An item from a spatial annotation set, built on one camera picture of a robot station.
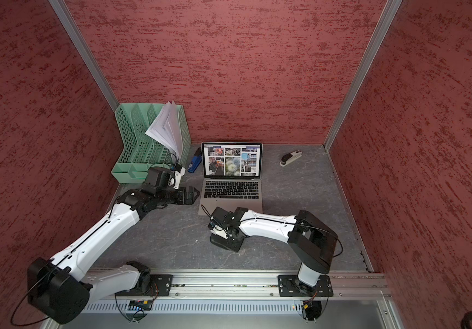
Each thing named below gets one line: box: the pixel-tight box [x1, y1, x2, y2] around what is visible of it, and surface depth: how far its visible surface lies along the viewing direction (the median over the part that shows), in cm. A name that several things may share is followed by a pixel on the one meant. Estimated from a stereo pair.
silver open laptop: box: [198, 142, 264, 216], surface depth 102 cm
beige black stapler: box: [279, 149, 303, 167], surface depth 115 cm
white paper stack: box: [144, 100, 184, 160], surface depth 94 cm
